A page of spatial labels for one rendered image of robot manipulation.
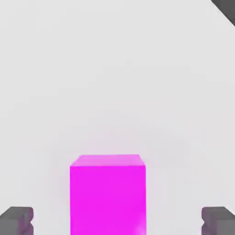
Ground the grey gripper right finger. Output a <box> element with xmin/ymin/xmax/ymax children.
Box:
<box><xmin>201</xmin><ymin>206</ymin><xmax>235</xmax><ymax>235</ymax></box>

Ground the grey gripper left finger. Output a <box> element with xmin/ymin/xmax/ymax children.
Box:
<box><xmin>0</xmin><ymin>206</ymin><xmax>34</xmax><ymax>235</ymax></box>

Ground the small magenta cube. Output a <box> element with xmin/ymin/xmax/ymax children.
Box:
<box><xmin>69</xmin><ymin>154</ymin><xmax>147</xmax><ymax>235</ymax></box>

